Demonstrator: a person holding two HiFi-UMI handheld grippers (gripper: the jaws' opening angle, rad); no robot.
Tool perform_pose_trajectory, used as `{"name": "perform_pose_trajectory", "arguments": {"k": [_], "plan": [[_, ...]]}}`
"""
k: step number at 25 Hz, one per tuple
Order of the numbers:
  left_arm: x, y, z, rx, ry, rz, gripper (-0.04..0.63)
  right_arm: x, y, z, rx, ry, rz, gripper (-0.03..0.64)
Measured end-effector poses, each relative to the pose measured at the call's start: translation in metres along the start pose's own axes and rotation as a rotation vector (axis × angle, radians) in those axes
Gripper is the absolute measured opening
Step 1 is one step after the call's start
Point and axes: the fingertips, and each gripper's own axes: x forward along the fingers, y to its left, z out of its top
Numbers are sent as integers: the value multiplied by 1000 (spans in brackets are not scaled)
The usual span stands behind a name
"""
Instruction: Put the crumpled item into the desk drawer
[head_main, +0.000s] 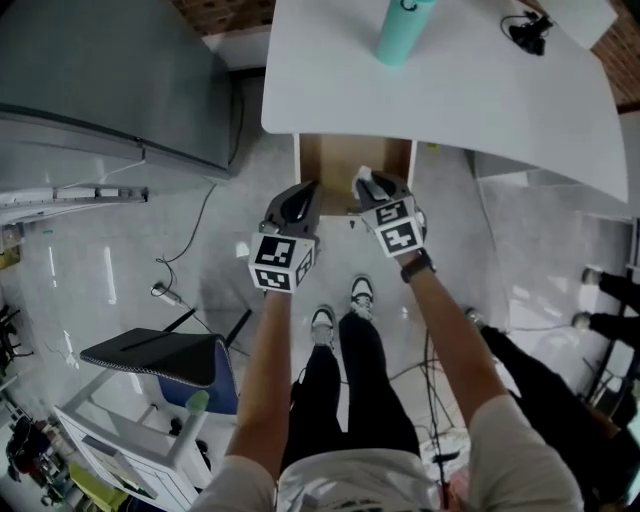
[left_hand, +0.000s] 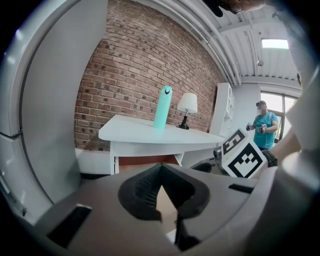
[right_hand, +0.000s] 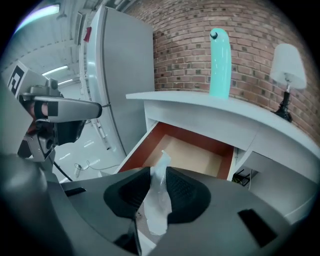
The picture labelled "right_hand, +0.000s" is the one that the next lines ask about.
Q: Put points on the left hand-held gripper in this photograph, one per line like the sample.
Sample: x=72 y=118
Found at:
x=72 y=108

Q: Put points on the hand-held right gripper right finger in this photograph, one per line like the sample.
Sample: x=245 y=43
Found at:
x=187 y=197

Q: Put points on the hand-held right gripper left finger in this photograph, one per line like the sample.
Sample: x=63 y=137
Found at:
x=130 y=195

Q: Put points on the white plastic bag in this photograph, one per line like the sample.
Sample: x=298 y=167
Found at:
x=158 y=197

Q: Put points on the wooden drawer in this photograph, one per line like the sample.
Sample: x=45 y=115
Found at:
x=190 y=152

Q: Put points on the ceiling tube light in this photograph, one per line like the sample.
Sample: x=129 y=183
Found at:
x=55 y=70
x=65 y=81

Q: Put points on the grey refrigerator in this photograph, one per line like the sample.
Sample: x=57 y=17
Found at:
x=125 y=75

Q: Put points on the red diamond sticker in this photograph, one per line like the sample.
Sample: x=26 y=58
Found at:
x=88 y=34

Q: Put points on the white desk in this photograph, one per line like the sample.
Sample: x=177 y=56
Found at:
x=225 y=117

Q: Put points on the teal bottle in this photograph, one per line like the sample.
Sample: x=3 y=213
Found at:
x=220 y=67

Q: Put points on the white shade table lamp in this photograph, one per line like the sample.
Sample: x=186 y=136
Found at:
x=287 y=65

